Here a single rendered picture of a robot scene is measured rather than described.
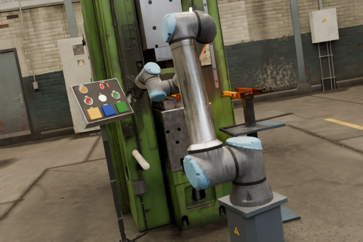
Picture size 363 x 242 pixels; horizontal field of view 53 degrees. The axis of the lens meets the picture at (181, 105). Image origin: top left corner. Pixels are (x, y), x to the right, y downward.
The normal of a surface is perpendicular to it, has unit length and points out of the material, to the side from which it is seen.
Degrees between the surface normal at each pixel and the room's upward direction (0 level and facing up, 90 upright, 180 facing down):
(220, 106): 90
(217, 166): 81
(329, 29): 90
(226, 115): 90
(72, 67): 90
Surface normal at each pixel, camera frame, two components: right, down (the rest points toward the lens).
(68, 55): 0.08, 0.11
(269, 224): 0.44, 0.04
